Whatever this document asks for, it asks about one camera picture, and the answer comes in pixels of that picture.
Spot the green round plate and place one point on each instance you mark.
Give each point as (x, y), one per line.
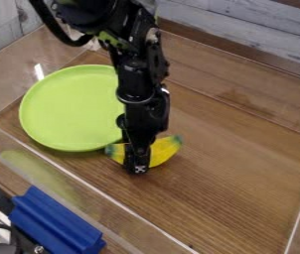
(68, 109)

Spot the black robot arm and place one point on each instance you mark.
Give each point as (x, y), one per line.
(123, 24)

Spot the blue plastic clamp block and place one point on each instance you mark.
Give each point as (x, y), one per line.
(52, 225)

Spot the clear acrylic front wall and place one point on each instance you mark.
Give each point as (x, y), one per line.
(128, 233)

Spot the yellow toy banana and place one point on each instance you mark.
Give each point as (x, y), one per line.
(163, 149)

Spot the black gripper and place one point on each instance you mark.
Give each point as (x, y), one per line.
(140, 122)

